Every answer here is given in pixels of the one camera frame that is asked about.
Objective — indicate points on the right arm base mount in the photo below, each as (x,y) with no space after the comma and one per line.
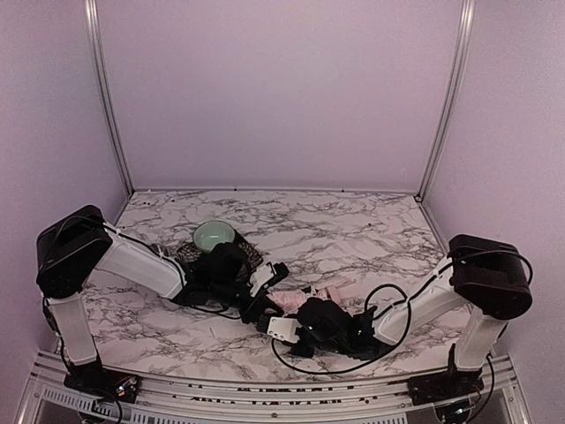
(437,387)

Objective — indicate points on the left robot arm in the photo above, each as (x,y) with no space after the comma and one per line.
(118,301)

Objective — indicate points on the front aluminium rail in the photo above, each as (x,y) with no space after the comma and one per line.
(168,399)

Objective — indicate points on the aluminium frame post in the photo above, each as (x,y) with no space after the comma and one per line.
(102,80)
(455,81)

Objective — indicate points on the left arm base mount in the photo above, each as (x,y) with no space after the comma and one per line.
(121,386)

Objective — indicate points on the black floral square plate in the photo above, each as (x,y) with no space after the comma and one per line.
(187,251)

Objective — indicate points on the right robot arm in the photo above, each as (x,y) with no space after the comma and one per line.
(491,277)

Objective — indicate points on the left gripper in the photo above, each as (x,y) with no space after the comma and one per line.
(254,305)

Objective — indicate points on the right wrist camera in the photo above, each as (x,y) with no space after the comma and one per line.
(280,328)

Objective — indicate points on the left aluminium frame post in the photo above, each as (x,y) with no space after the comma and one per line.
(102,80)

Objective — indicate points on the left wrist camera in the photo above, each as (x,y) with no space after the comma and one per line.
(267,275)

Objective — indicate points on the green ceramic bowl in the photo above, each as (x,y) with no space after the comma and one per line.
(212,233)

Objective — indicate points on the pink and black umbrella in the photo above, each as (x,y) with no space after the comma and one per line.
(291,300)

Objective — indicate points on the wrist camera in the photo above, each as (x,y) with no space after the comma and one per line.
(280,328)
(267,275)

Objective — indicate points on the right aluminium frame post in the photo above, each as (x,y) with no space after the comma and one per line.
(455,81)

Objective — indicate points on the small steel bowl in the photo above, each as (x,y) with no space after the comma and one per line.
(160,250)

